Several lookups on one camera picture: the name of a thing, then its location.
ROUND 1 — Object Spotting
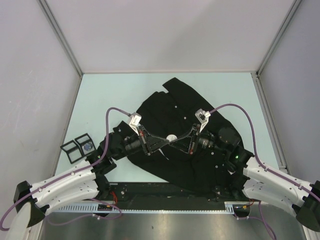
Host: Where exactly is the pink red round brooch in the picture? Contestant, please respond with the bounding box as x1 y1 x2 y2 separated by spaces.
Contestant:
166 134 178 142

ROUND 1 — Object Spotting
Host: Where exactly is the white slotted cable duct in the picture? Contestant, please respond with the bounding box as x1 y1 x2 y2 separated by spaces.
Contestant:
54 202 234 215

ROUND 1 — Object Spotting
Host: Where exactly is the black square frame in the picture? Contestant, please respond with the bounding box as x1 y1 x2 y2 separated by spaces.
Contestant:
60 140 83 164
74 133 96 157

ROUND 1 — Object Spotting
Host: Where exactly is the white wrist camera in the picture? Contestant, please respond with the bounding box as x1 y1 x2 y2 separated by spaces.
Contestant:
128 112 142 135
195 109 211 133

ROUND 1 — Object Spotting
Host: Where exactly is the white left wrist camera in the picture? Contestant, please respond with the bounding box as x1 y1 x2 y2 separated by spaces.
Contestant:
128 112 142 135

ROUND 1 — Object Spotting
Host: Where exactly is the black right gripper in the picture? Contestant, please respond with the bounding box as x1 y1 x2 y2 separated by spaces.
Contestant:
169 124 228 156

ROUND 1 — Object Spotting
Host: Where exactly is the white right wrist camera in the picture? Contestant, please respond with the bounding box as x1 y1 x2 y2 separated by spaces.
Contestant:
195 109 211 133

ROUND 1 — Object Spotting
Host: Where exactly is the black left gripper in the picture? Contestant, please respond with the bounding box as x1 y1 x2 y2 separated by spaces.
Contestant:
112 125 169 161

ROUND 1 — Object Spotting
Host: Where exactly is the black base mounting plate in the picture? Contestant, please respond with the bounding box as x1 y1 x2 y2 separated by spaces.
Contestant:
96 182 249 202

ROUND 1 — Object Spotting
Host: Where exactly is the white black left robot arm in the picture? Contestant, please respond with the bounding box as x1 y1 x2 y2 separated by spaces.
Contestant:
13 125 171 228

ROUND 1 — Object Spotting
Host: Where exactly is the black button-up shirt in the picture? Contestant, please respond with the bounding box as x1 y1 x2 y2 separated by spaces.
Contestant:
114 78 244 193

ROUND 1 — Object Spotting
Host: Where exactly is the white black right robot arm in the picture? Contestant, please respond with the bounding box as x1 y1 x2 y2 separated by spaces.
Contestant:
167 124 320 232

